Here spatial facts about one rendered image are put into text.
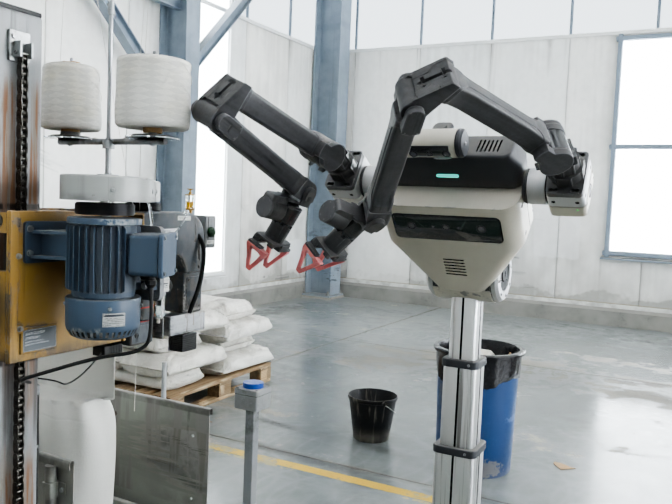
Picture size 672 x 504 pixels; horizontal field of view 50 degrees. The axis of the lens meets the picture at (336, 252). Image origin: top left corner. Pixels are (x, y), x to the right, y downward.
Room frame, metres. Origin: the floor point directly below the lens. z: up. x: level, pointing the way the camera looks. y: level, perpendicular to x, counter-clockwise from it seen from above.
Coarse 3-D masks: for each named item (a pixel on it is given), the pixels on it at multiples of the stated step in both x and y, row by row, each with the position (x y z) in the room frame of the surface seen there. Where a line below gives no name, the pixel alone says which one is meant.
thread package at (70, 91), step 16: (48, 64) 1.70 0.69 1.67; (64, 64) 1.69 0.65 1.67; (80, 64) 1.70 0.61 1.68; (48, 80) 1.69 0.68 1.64; (64, 80) 1.68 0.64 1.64; (80, 80) 1.70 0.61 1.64; (96, 80) 1.74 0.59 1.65; (48, 96) 1.69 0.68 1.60; (64, 96) 1.68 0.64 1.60; (80, 96) 1.70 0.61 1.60; (96, 96) 1.74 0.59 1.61; (48, 112) 1.68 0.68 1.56; (64, 112) 1.68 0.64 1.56; (80, 112) 1.69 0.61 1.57; (96, 112) 1.73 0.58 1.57; (48, 128) 1.74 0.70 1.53; (64, 128) 1.73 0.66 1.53; (80, 128) 1.70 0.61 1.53; (96, 128) 1.74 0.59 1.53
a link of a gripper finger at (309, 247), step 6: (312, 240) 1.80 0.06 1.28; (306, 246) 1.78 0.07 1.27; (312, 246) 1.79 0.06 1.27; (318, 246) 1.80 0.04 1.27; (306, 252) 1.80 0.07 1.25; (312, 252) 1.78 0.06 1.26; (300, 258) 1.81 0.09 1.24; (312, 258) 1.79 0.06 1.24; (318, 258) 1.78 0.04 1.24; (300, 264) 1.81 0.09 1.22; (312, 264) 1.78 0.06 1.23; (318, 264) 1.77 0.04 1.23; (300, 270) 1.81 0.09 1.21; (306, 270) 1.80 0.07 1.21
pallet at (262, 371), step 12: (240, 372) 5.06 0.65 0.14; (252, 372) 5.33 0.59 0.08; (264, 372) 5.34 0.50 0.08; (120, 384) 4.62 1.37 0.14; (132, 384) 4.62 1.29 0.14; (192, 384) 4.67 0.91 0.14; (204, 384) 4.69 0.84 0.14; (216, 384) 4.78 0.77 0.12; (228, 384) 4.92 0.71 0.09; (240, 384) 5.20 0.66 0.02; (156, 396) 4.39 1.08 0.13; (168, 396) 4.37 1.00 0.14; (180, 396) 4.44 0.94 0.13; (216, 396) 4.83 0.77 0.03; (228, 396) 4.92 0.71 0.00
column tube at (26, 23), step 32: (0, 32) 1.48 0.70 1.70; (32, 32) 1.55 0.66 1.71; (0, 64) 1.48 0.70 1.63; (32, 64) 1.55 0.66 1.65; (0, 96) 1.48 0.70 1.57; (32, 96) 1.55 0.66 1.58; (0, 128) 1.48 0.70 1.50; (32, 128) 1.55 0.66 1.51; (0, 160) 1.48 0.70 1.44; (32, 160) 1.55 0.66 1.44; (0, 192) 1.48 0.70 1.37; (32, 192) 1.55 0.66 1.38; (0, 256) 1.49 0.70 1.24; (0, 384) 1.49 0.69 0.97; (32, 384) 1.56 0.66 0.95; (0, 416) 1.49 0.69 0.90; (32, 416) 1.56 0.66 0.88; (0, 448) 1.49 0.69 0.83; (32, 448) 1.56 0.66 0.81; (0, 480) 1.49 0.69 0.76; (32, 480) 1.56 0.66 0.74
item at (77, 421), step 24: (48, 360) 2.02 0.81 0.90; (72, 360) 1.98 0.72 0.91; (96, 360) 1.94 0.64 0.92; (48, 384) 2.02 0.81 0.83; (72, 384) 1.98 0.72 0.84; (96, 384) 1.94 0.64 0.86; (48, 408) 1.94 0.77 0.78; (72, 408) 1.92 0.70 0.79; (96, 408) 1.95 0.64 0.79; (48, 432) 1.92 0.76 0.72; (72, 432) 1.90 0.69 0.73; (96, 432) 1.92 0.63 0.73; (72, 456) 1.90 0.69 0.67; (96, 456) 1.92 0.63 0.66; (96, 480) 1.92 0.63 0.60
